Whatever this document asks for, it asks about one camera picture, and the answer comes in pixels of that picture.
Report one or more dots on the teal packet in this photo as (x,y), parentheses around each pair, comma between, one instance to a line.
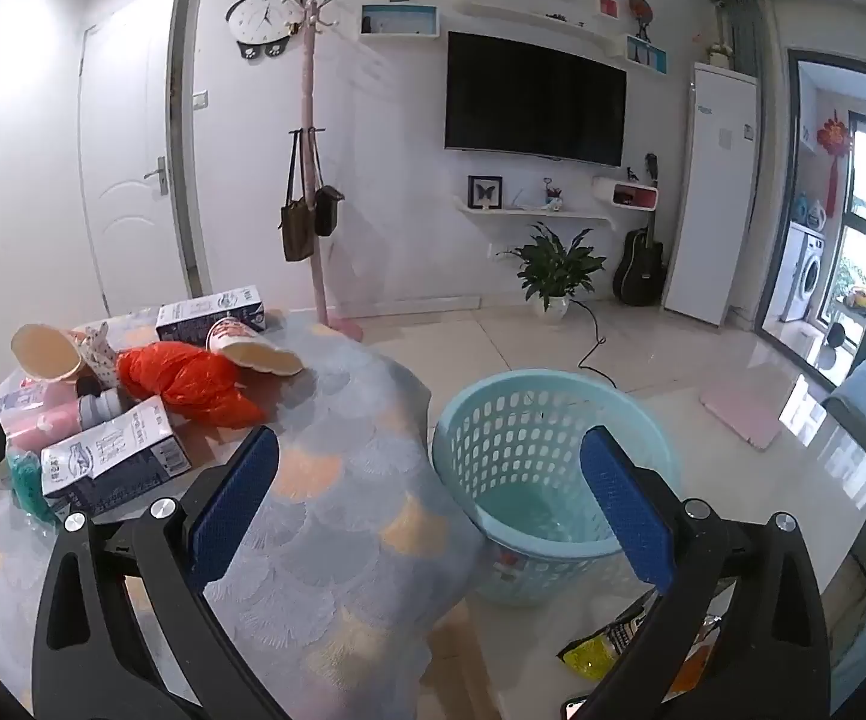
(28,487)

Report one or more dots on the green potted plant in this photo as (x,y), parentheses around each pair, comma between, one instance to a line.
(553,270)

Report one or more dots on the white box shelf blue inside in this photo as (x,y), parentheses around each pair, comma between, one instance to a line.
(395,19)

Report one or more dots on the panda wall clock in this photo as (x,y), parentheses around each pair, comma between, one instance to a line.
(264,15)

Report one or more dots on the white door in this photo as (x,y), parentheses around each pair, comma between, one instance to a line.
(126,165)

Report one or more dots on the black butterfly picture frame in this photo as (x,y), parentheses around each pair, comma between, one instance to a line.
(485,192)

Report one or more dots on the white pink oval shelf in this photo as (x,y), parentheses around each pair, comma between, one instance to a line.
(628,199)

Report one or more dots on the blue white milk carton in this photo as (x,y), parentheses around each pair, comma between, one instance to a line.
(200,319)
(111,457)

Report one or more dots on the black acoustic guitar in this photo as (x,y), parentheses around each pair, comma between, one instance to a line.
(639,270)

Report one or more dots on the black round object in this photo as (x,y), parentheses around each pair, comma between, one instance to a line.
(838,337)

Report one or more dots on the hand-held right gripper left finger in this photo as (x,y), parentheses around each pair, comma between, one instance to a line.
(230,495)

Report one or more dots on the red white paper cup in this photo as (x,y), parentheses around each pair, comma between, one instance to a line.
(253,352)
(43,349)

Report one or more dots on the red square wall frame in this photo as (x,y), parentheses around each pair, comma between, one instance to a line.
(608,5)

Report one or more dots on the small flower pot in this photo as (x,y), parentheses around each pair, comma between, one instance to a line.
(552,199)

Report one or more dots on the polka dot pouch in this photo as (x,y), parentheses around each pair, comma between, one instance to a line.
(99,360)

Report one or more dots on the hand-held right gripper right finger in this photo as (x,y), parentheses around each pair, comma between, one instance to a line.
(624,510)

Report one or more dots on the small blue box shelf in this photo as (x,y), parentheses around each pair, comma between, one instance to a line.
(647,54)

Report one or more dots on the white wavy wall shelf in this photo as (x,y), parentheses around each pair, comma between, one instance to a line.
(523,15)

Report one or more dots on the black wall television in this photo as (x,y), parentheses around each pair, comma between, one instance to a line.
(534,97)

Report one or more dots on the plastic bottle with dark cap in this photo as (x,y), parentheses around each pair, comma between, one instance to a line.
(43,424)

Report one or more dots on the pink floor mat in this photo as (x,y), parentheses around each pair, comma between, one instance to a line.
(740,412)

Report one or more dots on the small black bag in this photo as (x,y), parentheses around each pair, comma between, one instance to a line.
(326,210)

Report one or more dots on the yellow snack packet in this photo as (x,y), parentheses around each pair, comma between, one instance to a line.
(587,656)

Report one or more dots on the orange plastic bag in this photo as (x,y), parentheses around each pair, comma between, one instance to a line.
(193,382)

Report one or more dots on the white wall outlet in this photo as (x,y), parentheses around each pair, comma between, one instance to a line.
(500,251)

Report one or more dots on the red round ornament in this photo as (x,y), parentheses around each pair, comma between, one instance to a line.
(641,7)

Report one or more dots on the grey curtain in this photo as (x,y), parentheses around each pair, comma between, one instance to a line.
(748,34)

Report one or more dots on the orange snack packet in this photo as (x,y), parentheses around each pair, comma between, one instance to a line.
(692,660)

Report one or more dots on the white light switch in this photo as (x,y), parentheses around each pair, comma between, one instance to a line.
(201,99)

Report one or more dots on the long white wall shelf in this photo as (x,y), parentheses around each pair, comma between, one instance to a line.
(538,214)

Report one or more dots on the light blue plastic basket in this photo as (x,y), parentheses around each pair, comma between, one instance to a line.
(523,517)

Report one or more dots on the brown tote bag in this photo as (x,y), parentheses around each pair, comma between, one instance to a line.
(298,232)

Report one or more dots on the pink coat rack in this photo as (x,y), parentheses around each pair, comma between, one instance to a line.
(311,165)

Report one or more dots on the white washing machine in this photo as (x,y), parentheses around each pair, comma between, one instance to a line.
(804,277)

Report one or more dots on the red knot wall hanging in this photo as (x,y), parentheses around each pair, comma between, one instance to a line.
(834,136)

